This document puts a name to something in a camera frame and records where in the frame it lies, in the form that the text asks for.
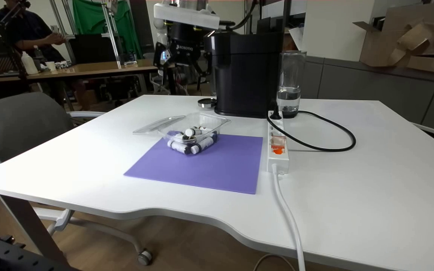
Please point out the grey office chair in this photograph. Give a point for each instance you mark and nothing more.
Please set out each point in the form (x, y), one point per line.
(15, 125)

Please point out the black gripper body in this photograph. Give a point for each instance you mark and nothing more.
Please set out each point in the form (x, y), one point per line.
(189, 43)

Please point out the black coffee machine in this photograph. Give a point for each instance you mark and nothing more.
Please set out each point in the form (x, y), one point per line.
(247, 70)

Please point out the white power strip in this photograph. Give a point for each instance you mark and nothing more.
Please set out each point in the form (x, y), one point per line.
(278, 148)

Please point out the purple rectangular mat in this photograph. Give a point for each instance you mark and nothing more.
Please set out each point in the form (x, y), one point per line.
(211, 166)

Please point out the person in dark shirt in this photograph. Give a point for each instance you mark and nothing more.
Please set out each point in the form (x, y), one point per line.
(23, 30)

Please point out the brown cardboard box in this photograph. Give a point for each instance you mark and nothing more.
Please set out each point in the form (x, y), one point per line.
(403, 35)

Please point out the wooden desk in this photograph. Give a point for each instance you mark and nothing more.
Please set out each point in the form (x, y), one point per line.
(76, 70)

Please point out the black perforated mounting board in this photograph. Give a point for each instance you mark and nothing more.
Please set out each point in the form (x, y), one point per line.
(11, 256)

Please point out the green hanging cloth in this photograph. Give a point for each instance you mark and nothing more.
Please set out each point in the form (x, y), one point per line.
(101, 24)

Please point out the table caster wheel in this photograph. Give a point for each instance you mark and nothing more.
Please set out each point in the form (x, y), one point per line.
(145, 258)

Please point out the clear water vessel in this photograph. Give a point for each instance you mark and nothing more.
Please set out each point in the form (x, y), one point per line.
(288, 95)

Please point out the round metal disc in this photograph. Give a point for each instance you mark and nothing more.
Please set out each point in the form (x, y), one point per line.
(207, 103)

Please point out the clear plastic clamshell container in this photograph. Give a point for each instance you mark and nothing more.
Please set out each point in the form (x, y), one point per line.
(159, 124)

